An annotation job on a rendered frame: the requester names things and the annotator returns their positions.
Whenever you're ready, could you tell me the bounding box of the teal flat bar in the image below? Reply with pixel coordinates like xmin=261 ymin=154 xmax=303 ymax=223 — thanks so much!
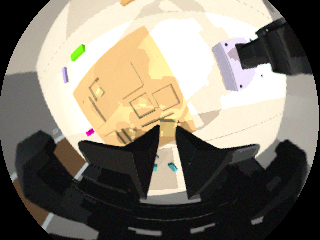
xmin=168 ymin=163 xmax=177 ymax=172

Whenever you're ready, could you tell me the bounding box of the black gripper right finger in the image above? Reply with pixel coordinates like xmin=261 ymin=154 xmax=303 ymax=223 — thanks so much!
xmin=175 ymin=125 xmax=261 ymax=200

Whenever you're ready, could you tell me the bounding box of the magenta block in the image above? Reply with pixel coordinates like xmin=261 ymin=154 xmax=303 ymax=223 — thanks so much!
xmin=87 ymin=128 xmax=93 ymax=136

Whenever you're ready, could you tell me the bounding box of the green flat bar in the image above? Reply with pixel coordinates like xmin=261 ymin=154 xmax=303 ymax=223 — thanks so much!
xmin=71 ymin=44 xmax=87 ymax=61

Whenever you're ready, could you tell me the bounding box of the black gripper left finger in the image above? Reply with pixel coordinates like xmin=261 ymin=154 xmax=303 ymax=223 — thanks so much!
xmin=77 ymin=124 xmax=160 ymax=200

